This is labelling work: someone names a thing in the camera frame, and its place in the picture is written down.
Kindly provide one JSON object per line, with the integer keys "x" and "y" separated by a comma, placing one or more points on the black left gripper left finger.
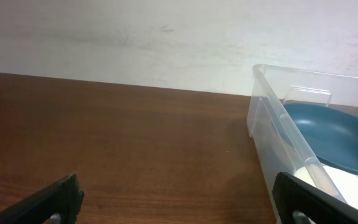
{"x": 63, "y": 198}

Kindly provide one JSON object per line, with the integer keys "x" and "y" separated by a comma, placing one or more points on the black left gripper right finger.
{"x": 299, "y": 202}

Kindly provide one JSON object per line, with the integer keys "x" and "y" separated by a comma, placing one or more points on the clear plastic storage bin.
{"x": 280, "y": 145}

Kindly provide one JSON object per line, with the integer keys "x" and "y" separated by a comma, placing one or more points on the white plastic bowl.
{"x": 346, "y": 183}

